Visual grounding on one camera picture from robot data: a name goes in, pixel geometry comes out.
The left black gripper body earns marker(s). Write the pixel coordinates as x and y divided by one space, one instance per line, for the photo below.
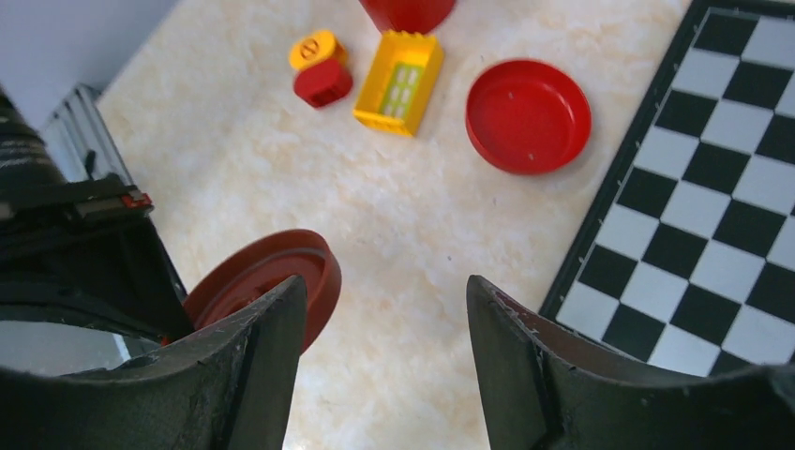
83 253

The black white chessboard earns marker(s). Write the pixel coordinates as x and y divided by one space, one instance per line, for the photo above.
685 260

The yellow toy tray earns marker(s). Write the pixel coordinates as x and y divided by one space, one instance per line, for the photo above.
399 84

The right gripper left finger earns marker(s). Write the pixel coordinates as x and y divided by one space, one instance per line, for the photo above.
227 386

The red oval dish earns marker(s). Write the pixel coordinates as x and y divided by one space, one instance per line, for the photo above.
527 117

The brown round lid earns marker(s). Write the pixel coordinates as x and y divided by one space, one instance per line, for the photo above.
257 268

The steel lunch box bowl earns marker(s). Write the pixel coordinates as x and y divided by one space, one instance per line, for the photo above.
52 349

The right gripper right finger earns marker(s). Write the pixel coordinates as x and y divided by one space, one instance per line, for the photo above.
545 387

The red toy block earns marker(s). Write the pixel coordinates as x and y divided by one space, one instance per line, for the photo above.
323 84

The red cylindrical cup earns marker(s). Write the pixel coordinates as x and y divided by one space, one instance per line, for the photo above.
413 16

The yellow toy block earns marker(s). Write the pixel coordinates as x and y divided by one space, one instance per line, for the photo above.
315 48

